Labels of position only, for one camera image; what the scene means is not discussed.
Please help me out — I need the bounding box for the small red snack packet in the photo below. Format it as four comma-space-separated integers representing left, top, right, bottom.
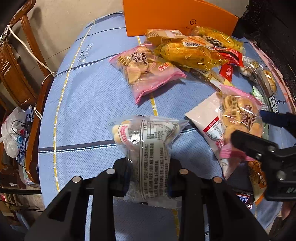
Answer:
220, 64, 234, 80

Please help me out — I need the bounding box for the white plastic bag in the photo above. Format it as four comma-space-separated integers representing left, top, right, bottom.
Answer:
0, 107, 29, 158

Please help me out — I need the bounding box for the brown chocolate bar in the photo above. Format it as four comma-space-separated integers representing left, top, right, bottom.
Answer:
233, 190, 256, 210

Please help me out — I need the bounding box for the long red snack packet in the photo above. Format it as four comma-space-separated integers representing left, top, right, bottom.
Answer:
214, 46, 243, 67

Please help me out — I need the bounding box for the carved brown wooden chair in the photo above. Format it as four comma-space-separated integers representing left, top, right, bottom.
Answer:
0, 0, 56, 186

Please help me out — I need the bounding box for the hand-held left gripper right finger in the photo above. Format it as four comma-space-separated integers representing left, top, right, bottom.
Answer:
168, 159, 270, 241

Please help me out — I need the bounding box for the orange brown snack packet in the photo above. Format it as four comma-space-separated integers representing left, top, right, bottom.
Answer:
247, 160, 269, 205

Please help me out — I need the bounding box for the dark carved wooden chair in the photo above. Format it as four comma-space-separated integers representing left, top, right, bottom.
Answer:
240, 0, 296, 86

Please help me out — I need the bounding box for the orange cardboard box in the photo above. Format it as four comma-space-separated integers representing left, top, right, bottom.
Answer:
122, 0, 239, 37

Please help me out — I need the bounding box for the blue striped plastic bag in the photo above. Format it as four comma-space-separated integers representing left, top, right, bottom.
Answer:
22, 105, 38, 123

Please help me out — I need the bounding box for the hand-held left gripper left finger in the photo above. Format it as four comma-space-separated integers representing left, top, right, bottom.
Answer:
24, 159, 130, 241

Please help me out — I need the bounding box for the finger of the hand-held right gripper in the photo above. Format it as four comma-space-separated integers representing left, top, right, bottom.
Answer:
231, 130, 286, 167
260, 110, 296, 130

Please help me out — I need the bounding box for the golden bread snack packet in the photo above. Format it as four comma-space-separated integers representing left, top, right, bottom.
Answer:
190, 26, 245, 52
154, 38, 228, 71

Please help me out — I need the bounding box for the white power cable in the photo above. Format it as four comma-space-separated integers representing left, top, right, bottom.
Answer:
7, 24, 57, 121

